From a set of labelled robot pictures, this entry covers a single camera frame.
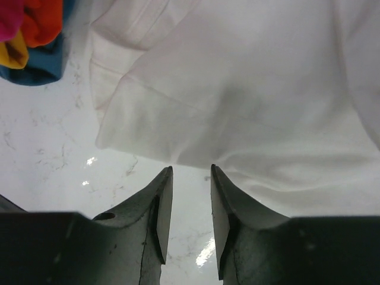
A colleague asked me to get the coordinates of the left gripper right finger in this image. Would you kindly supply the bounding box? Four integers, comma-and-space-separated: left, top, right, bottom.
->
211, 165, 379, 284

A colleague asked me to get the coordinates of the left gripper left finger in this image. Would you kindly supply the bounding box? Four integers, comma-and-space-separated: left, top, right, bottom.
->
1, 167, 173, 284

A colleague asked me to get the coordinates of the white t shirt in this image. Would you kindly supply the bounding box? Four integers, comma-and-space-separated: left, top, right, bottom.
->
90, 1, 379, 216

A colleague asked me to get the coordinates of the blue folded t shirt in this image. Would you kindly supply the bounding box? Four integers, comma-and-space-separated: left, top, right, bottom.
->
1, 1, 75, 86

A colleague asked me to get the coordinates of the yellow folded t shirt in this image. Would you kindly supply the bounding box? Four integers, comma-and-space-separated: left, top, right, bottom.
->
0, 30, 29, 69

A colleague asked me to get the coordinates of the orange folded t shirt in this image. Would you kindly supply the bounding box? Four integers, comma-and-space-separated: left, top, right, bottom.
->
21, 0, 63, 48

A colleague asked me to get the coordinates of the pink folded t shirt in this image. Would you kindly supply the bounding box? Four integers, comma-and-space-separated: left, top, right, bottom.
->
0, 0, 24, 42

